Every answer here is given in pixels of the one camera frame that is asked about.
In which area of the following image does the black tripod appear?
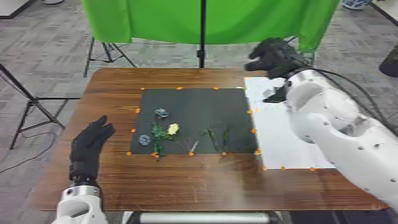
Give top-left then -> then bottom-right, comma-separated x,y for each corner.
0,63 -> 82,151

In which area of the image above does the yellow flower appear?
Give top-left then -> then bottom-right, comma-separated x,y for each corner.
165,122 -> 203,152

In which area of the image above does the black upright pole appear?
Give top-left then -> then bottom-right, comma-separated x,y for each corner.
195,0 -> 208,69

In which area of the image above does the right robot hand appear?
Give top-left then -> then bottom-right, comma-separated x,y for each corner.
243,37 -> 313,80

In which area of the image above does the black light stand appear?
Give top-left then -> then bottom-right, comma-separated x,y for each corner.
82,35 -> 139,78

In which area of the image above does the white sheet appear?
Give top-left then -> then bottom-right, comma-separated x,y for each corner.
242,76 -> 338,171

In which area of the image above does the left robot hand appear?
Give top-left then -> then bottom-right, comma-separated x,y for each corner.
67,115 -> 117,186

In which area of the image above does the black cable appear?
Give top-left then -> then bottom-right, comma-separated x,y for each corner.
311,67 -> 398,135

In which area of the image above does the blue flower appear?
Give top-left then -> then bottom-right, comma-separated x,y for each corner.
137,133 -> 155,147
153,107 -> 172,120

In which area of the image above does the green sprig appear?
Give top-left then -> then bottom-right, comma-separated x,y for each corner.
220,126 -> 235,153
199,127 -> 222,152
149,122 -> 169,160

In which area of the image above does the dark mat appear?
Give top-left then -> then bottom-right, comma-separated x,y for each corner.
128,86 -> 261,156

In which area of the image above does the pale grey bar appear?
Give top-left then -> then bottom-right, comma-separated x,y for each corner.
126,211 -> 281,224

